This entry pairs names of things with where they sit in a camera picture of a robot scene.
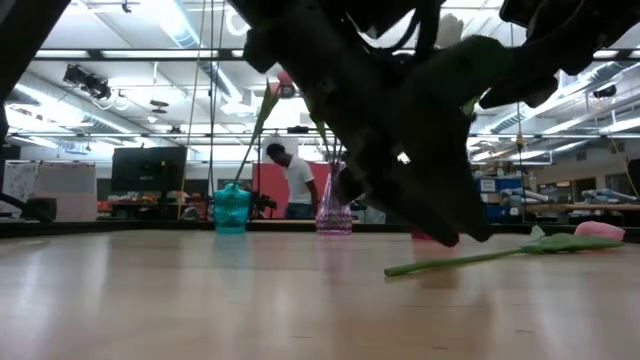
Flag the pink artificial tulip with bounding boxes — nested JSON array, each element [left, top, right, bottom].
[[383, 220, 627, 278], [233, 69, 297, 186]]

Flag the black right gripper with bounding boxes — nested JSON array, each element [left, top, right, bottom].
[[478, 0, 640, 111]]

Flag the white artificial tulip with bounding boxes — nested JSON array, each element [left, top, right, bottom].
[[433, 13, 467, 50]]

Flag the black aluminium table frame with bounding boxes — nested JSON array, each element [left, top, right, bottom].
[[0, 218, 640, 244]]

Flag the white partition board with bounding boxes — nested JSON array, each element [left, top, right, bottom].
[[33, 161, 98, 223]]

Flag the person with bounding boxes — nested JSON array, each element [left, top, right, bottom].
[[265, 143, 320, 221]]

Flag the black ceiling spotlight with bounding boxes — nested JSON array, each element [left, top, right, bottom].
[[61, 63, 113, 102]]

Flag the black speaker box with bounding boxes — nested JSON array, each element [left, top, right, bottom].
[[26, 196, 58, 222]]

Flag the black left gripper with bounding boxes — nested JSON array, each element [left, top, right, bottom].
[[243, 8, 512, 244]]

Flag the blue storage bins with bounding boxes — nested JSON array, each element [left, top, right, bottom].
[[473, 176, 524, 224]]

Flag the blue ribbed glass vase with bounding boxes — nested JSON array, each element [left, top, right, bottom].
[[212, 181, 253, 236]]

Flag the black monitor screen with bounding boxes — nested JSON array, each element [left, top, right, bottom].
[[110, 145, 188, 193]]

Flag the red partition panel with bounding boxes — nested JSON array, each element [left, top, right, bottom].
[[251, 161, 332, 220]]

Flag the pink ribbed glass vase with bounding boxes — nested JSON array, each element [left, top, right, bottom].
[[314, 162, 355, 237]]

